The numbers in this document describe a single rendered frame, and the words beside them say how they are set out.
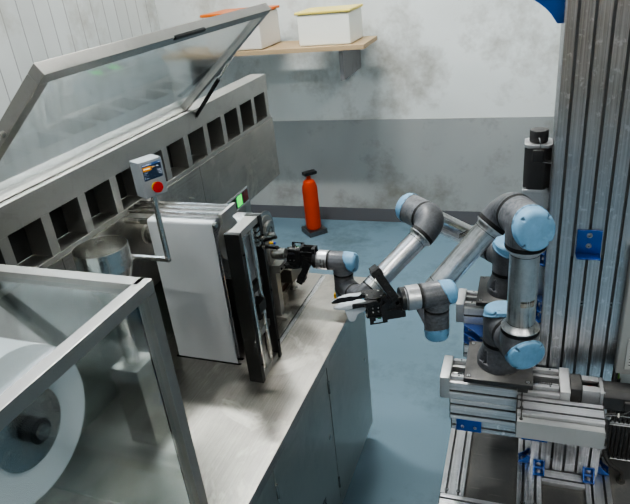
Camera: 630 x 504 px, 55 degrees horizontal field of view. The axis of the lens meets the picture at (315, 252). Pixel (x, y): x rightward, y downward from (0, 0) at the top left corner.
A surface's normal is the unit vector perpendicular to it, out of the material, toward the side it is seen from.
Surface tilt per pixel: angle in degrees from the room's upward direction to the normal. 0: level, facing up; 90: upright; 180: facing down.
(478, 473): 0
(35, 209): 90
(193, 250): 90
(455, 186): 90
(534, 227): 82
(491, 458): 0
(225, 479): 0
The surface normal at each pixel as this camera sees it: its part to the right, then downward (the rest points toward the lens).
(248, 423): -0.10, -0.89
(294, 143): -0.31, 0.45
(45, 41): 0.95, 0.05
